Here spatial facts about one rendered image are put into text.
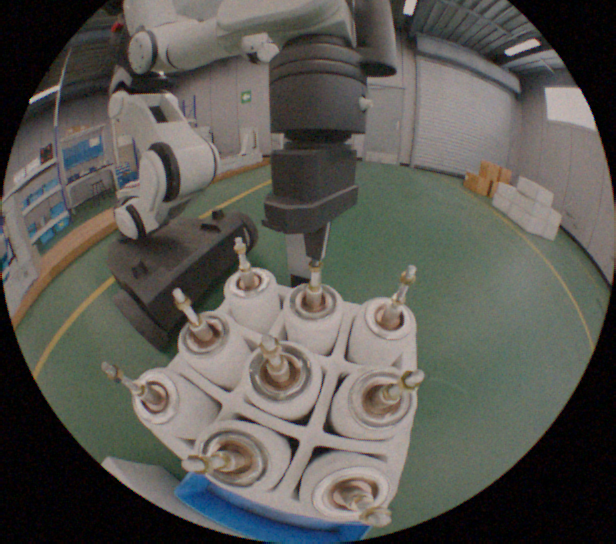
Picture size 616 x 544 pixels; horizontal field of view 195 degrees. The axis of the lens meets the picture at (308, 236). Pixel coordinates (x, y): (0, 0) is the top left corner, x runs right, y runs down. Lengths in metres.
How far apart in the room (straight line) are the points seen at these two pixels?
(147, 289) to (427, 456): 0.76
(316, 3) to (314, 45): 0.04
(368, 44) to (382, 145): 4.92
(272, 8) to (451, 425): 0.72
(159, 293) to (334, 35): 0.56
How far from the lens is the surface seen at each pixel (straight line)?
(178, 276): 0.55
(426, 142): 5.25
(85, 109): 8.91
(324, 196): 0.15
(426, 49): 5.52
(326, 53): 0.15
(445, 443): 0.58
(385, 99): 5.21
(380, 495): 0.25
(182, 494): 0.47
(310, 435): 0.29
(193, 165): 0.44
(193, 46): 0.29
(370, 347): 0.28
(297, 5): 0.16
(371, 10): 0.20
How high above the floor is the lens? 0.47
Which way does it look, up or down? 30 degrees down
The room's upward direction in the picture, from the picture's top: straight up
